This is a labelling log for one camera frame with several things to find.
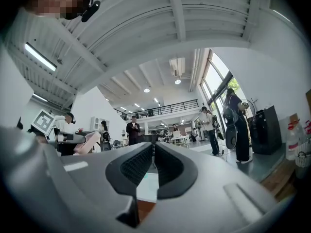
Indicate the round ceiling lamp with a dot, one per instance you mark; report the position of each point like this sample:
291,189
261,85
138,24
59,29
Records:
177,81
146,90

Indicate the tall glass window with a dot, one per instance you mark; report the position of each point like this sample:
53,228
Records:
216,81

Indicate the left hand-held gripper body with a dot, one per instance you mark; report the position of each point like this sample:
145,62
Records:
43,121

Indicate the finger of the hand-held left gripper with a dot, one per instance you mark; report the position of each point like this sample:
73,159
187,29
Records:
74,138

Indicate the clear bottle with red cap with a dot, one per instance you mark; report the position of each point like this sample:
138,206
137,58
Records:
294,139

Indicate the white table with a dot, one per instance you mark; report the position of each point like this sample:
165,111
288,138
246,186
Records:
180,139

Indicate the pink soap dish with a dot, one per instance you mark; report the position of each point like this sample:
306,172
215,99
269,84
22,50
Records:
88,142

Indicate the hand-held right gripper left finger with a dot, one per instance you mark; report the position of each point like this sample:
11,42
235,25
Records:
92,178

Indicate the black cabinet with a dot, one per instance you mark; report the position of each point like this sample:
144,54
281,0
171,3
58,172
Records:
266,130

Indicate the white cupboard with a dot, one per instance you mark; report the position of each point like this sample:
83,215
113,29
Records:
96,124

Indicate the white ceiling air conditioner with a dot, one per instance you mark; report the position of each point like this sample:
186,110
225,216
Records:
177,66

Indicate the black head-worn camera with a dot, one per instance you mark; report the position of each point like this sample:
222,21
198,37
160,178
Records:
90,10

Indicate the black balcony railing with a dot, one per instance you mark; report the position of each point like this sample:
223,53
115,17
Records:
170,108

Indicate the long ceiling strip light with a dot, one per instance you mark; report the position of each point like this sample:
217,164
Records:
40,56
40,97

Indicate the black standing fan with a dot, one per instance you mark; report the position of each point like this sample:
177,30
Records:
250,107

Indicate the white woven basket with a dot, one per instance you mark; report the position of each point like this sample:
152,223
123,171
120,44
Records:
303,156

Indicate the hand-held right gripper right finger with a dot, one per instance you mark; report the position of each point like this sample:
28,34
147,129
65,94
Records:
209,193

